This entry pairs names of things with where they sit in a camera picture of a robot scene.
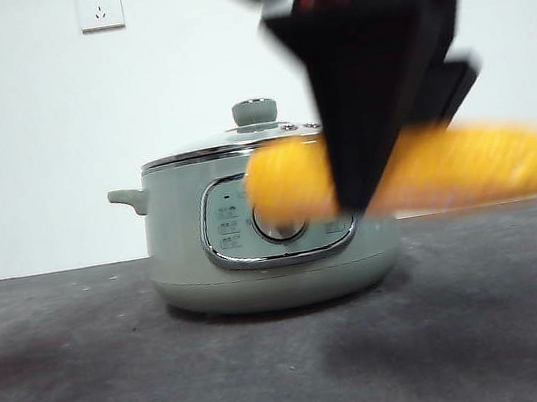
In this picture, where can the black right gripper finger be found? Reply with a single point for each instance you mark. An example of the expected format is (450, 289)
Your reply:
(449, 88)
(364, 95)

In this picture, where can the glass lid with green knob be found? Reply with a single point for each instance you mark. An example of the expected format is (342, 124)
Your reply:
(253, 112)

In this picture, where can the yellow corn cob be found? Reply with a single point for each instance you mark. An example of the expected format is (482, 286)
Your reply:
(286, 185)

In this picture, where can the pale green electric cooking pot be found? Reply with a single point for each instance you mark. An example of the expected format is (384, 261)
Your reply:
(183, 274)

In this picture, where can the white wall socket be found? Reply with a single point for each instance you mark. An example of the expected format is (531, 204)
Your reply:
(100, 9)

